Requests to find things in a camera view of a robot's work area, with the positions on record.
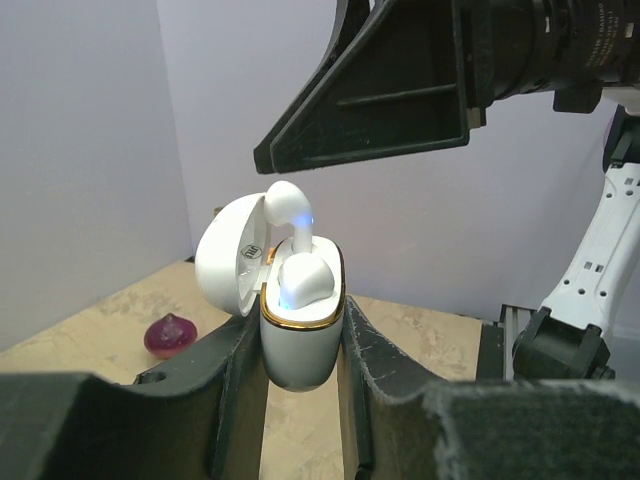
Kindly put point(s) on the purple red onion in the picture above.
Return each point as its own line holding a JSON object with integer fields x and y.
{"x": 169, "y": 336}

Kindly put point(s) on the white gold-rimmed charging case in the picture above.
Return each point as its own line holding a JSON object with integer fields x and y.
{"x": 236, "y": 267}

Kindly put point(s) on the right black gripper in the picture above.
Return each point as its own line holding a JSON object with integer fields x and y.
{"x": 398, "y": 78}

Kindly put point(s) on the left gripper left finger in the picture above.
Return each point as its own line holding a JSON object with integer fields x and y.
{"x": 199, "y": 415}

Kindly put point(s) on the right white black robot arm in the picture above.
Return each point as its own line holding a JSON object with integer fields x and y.
{"x": 505, "y": 160}

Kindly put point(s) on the aluminium frame rail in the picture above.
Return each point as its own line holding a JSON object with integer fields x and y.
{"x": 513, "y": 320}

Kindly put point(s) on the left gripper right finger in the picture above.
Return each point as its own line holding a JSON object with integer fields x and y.
{"x": 399, "y": 420}

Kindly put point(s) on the white stem earbud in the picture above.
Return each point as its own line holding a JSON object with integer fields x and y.
{"x": 285, "y": 203}
{"x": 304, "y": 278}

